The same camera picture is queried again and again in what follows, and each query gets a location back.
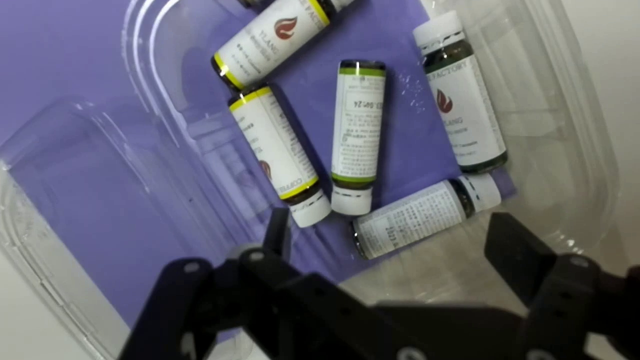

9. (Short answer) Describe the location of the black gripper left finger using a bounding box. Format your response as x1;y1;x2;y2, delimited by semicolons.
118;207;403;360

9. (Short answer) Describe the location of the small white-labelled bottle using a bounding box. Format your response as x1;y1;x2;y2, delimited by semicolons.
328;58;390;221
411;9;509;178
210;0;355;94
350;173;503;263
226;84;333;230

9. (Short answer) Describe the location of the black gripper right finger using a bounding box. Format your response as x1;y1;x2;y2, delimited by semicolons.
482;210;640;360

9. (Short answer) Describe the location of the purple mat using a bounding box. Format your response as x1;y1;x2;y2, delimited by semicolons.
0;0;519;331

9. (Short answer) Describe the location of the clear plastic clamshell container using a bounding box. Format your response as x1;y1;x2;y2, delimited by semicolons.
0;0;624;360

